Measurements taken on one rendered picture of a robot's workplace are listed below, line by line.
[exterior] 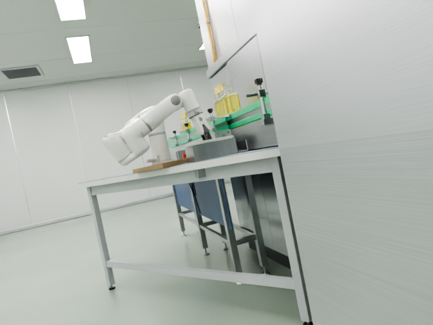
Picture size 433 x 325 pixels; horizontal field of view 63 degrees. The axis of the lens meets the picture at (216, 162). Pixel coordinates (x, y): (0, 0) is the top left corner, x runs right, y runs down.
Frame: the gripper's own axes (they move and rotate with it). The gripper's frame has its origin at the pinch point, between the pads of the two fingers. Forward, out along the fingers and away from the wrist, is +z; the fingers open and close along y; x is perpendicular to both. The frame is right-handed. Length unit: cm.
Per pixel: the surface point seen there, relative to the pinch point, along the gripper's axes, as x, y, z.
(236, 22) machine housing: -53, 22, -55
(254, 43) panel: -45, -1, -36
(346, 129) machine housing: 0, -106, 6
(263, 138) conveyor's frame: -15.4, -28.6, 7.7
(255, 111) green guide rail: -20.7, -20.8, -4.4
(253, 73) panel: -41.4, 7.0, -22.8
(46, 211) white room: 199, 603, 6
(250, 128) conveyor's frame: -16.8, -16.3, 1.5
